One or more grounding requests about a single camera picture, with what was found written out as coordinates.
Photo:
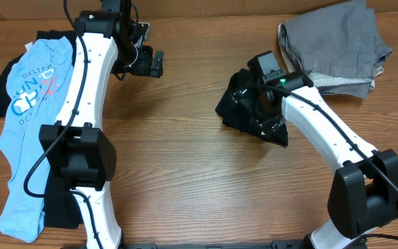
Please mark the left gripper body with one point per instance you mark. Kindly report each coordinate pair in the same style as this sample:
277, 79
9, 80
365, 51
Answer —
139, 61

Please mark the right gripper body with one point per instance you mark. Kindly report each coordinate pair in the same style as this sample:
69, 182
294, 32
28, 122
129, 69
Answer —
266, 117

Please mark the black t-shirt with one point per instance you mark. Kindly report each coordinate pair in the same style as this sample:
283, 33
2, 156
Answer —
237, 108

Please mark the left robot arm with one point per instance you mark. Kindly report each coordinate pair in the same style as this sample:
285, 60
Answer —
108, 42

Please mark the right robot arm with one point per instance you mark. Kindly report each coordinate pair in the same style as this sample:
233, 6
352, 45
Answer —
364, 190

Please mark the folded grey shorts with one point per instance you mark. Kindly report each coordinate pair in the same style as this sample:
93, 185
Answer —
338, 47

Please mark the light blue printed t-shirt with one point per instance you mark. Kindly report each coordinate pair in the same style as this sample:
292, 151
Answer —
37, 86

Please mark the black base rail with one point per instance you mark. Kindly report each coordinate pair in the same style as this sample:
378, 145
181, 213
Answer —
213, 246

